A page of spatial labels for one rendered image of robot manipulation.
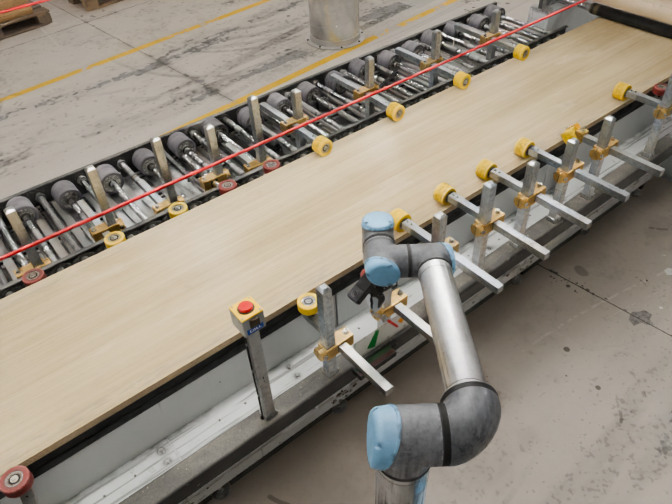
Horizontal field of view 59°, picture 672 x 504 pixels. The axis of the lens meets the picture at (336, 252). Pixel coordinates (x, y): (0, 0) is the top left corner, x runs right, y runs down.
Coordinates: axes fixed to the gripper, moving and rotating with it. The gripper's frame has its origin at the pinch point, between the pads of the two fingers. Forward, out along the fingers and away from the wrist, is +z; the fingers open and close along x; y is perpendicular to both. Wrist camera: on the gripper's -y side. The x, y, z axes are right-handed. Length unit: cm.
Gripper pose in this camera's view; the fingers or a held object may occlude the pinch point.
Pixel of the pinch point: (372, 309)
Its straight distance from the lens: 190.9
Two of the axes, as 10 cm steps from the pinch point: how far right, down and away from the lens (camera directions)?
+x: -6.2, -5.1, 5.9
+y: 7.8, -4.5, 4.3
